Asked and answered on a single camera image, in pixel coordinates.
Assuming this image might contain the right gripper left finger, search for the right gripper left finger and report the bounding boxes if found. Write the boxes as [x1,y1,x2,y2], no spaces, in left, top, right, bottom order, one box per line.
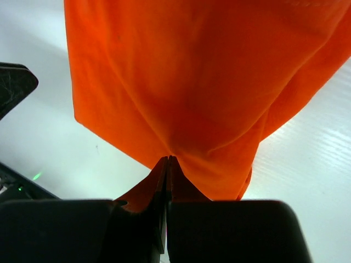
[116,157,168,255]

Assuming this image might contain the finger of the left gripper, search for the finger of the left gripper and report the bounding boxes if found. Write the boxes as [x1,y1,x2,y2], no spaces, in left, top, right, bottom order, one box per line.
[0,62,38,119]

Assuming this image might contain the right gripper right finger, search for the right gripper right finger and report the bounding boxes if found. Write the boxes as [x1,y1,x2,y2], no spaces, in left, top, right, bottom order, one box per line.
[166,156,211,202]

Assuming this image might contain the orange t shirt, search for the orange t shirt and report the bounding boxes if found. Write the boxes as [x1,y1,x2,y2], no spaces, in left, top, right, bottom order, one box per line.
[64,1,350,200]

